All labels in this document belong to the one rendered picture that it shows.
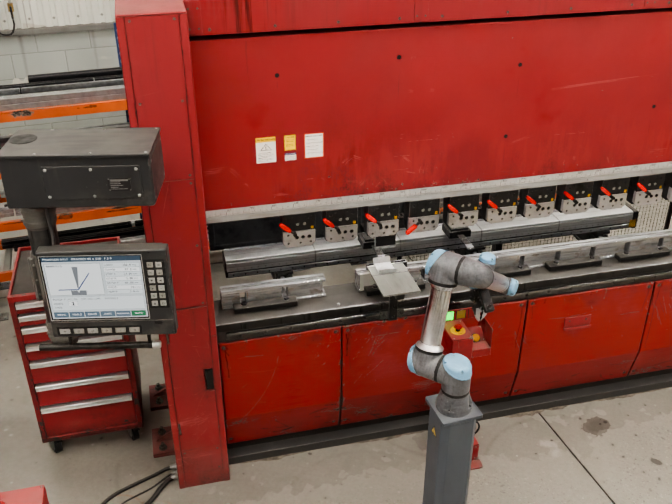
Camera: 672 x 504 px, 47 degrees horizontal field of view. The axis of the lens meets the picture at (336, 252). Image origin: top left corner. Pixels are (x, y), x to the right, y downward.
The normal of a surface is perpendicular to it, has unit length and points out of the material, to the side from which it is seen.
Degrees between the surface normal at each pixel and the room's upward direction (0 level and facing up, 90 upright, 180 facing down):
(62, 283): 90
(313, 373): 90
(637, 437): 0
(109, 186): 90
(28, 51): 90
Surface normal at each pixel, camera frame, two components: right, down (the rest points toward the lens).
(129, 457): 0.00, -0.87
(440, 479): -0.44, 0.44
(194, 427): 0.24, 0.48
